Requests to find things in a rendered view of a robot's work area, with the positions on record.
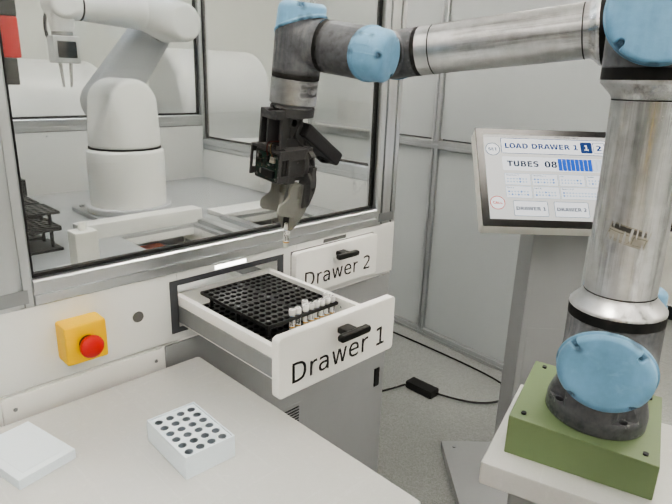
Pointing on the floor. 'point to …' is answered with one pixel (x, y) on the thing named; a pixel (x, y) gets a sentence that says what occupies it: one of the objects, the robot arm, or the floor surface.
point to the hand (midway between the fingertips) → (290, 221)
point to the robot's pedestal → (548, 491)
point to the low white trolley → (125, 469)
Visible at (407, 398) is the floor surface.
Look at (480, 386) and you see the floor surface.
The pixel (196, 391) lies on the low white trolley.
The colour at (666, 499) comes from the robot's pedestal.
